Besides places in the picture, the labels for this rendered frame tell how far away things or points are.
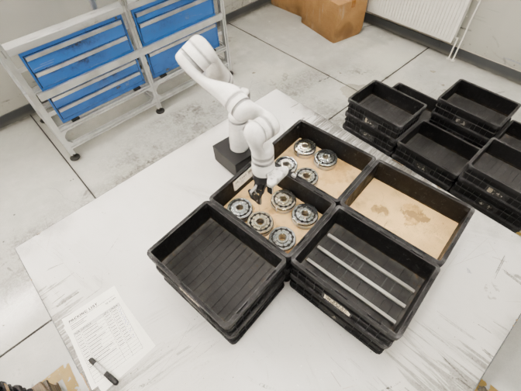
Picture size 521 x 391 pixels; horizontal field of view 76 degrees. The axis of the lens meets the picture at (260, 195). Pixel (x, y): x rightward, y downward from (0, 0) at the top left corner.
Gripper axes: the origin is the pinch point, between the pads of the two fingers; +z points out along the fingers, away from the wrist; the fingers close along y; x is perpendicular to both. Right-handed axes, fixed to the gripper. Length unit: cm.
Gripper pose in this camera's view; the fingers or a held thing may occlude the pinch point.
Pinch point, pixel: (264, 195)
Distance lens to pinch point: 119.0
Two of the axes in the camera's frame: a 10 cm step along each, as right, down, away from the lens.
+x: 7.5, 5.1, -4.2
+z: 0.4, 6.0, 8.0
